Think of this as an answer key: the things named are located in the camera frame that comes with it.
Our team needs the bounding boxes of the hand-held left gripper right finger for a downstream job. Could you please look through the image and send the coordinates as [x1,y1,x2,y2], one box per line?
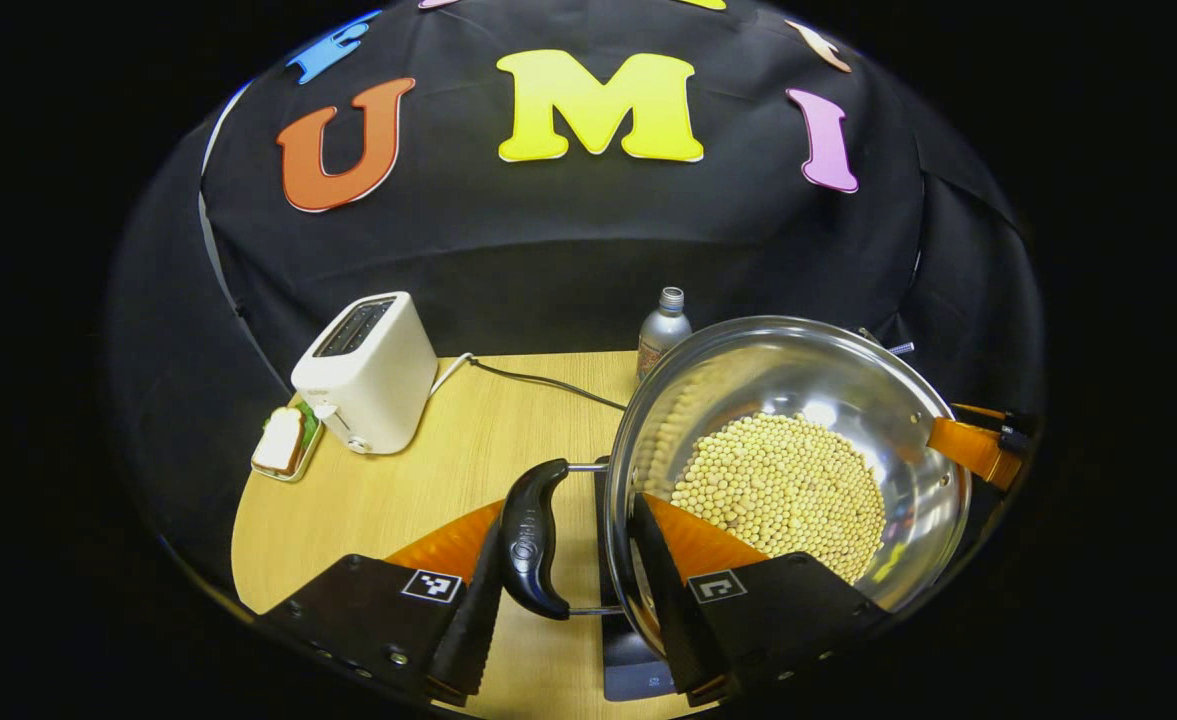
[630,490,894,706]

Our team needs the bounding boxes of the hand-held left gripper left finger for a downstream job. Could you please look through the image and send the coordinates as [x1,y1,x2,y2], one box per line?
[253,503,509,707]

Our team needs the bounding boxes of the black induction cooktop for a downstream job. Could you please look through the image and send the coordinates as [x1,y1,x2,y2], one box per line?
[593,458,679,703]

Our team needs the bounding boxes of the stainless steel pot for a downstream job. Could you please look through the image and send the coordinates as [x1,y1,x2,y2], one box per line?
[498,316,974,661]

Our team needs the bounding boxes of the pile of yellow soybeans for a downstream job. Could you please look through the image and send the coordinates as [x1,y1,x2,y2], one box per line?
[668,412,889,586]

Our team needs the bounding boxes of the small green plate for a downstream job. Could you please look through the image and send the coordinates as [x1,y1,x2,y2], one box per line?
[251,398,326,484]

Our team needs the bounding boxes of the white toaster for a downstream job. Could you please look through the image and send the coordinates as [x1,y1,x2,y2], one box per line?
[290,291,440,456]

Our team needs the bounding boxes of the white bread slice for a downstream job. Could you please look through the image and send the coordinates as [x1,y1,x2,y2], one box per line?
[251,407,307,477]

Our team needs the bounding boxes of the silver metal bottle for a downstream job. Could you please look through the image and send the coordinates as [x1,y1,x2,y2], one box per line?
[636,287,694,383]

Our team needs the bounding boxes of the white toaster cable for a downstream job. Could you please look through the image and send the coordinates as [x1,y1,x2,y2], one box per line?
[430,351,476,398]

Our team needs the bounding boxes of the black power cable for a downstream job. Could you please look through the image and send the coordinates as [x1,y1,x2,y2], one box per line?
[468,358,631,413]

